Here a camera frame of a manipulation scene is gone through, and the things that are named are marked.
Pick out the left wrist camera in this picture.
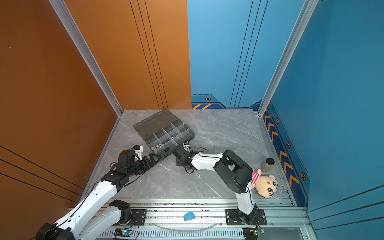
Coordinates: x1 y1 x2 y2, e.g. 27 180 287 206
131 145 144 160

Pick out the brown jar black lid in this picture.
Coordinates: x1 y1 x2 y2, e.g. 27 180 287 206
261 158 275 172

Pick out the left aluminium corner post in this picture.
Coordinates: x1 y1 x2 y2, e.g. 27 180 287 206
49 0 123 117

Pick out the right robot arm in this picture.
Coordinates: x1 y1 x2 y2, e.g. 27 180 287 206
173 145 257 225

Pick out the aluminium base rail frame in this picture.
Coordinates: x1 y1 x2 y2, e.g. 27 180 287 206
53 197 319 240

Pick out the circuit board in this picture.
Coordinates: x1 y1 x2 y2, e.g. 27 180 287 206
114 229 134 239
243 228 265 240

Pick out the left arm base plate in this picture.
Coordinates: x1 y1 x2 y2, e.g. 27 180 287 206
118 209 147 227

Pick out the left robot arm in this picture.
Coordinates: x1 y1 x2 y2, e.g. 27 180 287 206
34 146 161 240

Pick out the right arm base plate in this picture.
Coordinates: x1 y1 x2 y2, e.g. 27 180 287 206
225 208 268 226

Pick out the left circuit board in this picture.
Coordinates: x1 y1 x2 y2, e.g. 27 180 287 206
114 229 134 239

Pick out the aluminium corner post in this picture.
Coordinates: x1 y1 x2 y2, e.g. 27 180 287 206
49 0 123 117
258 0 319 117

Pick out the right circuit board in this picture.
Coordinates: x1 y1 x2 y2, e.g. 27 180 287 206
243 228 265 240

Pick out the grey plastic organizer box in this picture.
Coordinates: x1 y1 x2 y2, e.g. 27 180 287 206
133 109 195 161

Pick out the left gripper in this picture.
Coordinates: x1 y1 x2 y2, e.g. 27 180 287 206
127 153 162 179

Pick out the plush doll toy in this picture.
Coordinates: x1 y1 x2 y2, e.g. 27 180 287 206
251 169 278 199

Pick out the blue block on rail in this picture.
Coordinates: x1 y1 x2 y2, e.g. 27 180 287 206
184 212 196 222

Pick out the right aluminium corner post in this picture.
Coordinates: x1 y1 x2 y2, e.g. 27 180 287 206
258 0 319 117

